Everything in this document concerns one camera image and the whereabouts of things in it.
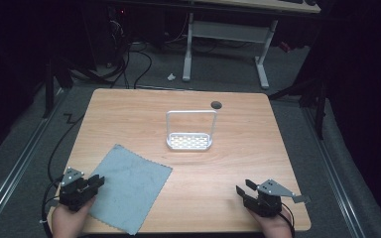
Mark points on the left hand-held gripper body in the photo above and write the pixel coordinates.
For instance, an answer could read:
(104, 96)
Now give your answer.
(74, 195)

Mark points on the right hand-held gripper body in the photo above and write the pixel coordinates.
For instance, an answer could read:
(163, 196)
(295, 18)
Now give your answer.
(267, 205)

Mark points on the grey cloth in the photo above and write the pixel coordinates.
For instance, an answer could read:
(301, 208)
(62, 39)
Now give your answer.
(129, 188)

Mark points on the person's right hand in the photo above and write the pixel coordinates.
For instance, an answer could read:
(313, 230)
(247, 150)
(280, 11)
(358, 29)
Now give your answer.
(276, 228)

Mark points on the person's left hand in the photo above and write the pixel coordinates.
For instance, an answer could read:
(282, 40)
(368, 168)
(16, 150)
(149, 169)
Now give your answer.
(66, 223)

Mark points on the black table grommet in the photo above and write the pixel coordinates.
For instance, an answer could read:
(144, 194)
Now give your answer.
(216, 105)

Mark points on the black metal stand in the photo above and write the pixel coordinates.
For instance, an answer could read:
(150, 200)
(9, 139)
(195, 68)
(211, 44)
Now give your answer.
(48, 94)
(320, 114)

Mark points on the white paper scrap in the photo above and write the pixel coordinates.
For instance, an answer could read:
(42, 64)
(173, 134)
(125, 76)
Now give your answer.
(171, 77)

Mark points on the black computer tower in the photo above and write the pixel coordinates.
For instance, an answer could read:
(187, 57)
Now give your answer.
(117, 33)

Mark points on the white-framed desk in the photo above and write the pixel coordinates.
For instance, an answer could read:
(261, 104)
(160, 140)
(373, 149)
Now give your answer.
(228, 31)

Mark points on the metal floor rail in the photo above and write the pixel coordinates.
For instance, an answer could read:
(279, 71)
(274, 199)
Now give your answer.
(20, 162)
(334, 175)

